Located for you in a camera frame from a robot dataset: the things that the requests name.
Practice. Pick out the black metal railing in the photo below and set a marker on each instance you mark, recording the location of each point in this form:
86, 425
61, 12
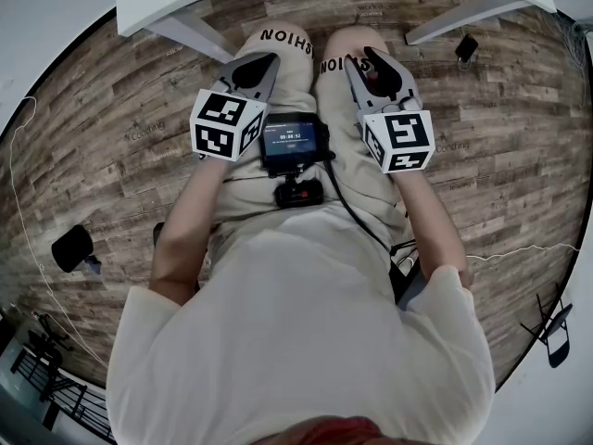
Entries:
60, 397

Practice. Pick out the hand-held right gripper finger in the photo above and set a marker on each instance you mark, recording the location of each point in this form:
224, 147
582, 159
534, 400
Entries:
361, 96
405, 81

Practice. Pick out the small black box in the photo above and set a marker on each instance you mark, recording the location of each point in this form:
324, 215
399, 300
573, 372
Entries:
466, 47

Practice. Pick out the person's beige shirt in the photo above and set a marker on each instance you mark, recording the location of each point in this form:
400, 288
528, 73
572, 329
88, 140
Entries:
296, 341

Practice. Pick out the black screen device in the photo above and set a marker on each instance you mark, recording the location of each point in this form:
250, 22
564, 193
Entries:
287, 142

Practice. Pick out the person's right forearm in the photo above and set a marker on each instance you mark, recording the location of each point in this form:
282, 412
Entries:
431, 227

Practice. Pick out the black folding chair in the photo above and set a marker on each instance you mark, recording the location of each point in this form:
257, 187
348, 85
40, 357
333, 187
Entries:
556, 341

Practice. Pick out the beige printed shorts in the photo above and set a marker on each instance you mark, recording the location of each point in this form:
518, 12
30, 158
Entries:
292, 91

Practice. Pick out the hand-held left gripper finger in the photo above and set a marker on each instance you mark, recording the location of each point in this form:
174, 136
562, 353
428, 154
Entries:
230, 79
272, 84

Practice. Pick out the person's right hand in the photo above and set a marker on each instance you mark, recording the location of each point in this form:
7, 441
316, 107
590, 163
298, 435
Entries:
373, 77

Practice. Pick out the person's head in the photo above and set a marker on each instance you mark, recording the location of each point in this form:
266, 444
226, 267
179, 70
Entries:
329, 434

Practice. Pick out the black cylindrical pouch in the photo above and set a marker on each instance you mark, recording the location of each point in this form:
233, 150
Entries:
71, 248

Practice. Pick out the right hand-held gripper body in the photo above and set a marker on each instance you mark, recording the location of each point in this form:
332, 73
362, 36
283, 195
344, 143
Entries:
403, 139

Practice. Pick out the person's right leg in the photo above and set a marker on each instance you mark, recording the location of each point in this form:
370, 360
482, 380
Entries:
354, 40

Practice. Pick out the person's left forearm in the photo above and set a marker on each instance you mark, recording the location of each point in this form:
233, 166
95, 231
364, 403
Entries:
185, 234

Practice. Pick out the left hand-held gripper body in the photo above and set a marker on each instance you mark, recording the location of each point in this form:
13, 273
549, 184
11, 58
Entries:
220, 125

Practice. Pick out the black metal frame stand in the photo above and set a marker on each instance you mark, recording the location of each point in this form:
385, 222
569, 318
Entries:
46, 341

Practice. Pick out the black clip mount red button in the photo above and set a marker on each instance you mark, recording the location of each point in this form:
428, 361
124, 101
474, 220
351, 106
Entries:
299, 194

